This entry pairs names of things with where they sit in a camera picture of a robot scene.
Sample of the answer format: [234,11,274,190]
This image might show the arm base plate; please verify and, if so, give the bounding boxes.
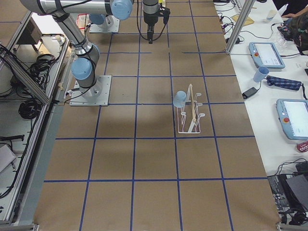
[90,15,120,34]
[69,75,112,106]

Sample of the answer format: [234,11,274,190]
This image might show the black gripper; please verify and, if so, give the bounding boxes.
[143,13,158,44]

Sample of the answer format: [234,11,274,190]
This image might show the black laptop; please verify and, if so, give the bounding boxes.
[278,174,308,212]

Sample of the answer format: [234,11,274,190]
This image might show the teach pendant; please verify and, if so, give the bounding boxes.
[248,42,285,69]
[276,99,308,140]

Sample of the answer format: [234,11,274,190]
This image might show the coiled black cables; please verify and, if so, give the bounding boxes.
[26,54,60,82]

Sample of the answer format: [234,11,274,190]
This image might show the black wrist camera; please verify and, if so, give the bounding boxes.
[159,6,170,25]

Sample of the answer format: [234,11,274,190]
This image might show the upper teach pendant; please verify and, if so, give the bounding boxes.
[248,42,285,69]

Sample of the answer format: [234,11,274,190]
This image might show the aluminium frame post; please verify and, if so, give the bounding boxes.
[225,0,255,54]

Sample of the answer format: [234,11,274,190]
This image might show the aluminium frame rail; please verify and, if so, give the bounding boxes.
[0,45,51,104]

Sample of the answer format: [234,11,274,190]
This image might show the lower teach pendant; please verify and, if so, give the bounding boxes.
[276,99,308,140]

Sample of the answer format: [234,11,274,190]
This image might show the wooden rack rod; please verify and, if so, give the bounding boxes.
[189,84,196,123]

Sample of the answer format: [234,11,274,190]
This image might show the white paper cup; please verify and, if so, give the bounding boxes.
[266,10,277,21]

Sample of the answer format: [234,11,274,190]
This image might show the white wire cup rack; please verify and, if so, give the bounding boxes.
[175,91,205,134]

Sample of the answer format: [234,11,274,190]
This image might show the black power adapter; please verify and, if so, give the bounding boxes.
[242,87,258,100]

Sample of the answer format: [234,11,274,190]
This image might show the blue cup on side table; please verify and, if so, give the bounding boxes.
[253,66,269,83]

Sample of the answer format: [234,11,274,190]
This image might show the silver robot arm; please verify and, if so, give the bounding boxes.
[89,14,114,28]
[21,0,134,94]

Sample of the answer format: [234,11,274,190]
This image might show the blue plaid folded umbrella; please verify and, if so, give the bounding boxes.
[266,76,302,91]

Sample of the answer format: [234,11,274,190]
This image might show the light blue plastic cup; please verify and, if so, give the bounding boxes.
[173,90,186,108]

